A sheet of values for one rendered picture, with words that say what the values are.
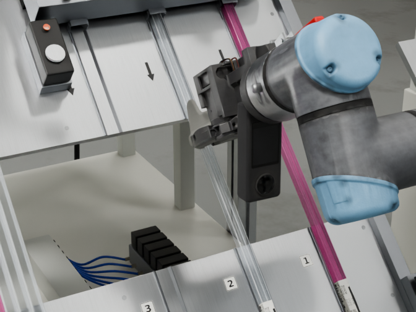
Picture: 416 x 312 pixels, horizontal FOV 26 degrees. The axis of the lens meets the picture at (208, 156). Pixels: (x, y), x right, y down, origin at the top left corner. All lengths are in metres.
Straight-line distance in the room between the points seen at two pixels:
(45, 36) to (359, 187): 0.46
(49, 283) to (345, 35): 0.74
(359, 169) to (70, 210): 0.95
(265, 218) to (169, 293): 1.90
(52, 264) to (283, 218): 1.59
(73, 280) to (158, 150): 2.06
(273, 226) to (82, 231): 1.35
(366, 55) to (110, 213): 0.93
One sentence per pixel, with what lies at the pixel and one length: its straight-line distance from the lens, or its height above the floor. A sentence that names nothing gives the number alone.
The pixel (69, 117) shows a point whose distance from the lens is 1.12.
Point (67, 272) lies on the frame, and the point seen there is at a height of 0.67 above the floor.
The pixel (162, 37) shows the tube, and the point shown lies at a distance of 1.20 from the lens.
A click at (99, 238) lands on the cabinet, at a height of 0.62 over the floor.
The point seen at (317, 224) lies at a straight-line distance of 1.16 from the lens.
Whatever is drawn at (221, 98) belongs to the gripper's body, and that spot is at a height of 1.06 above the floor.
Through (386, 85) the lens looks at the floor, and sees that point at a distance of 4.17.
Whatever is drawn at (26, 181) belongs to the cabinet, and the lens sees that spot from 1.84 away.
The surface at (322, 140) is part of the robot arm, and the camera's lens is 0.85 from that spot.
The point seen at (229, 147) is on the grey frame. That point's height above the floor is 0.79.
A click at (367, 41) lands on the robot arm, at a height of 1.17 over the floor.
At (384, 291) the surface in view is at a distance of 1.19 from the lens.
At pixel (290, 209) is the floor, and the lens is 3.02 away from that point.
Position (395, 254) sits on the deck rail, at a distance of 1.20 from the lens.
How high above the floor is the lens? 1.42
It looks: 25 degrees down
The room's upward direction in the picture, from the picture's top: straight up
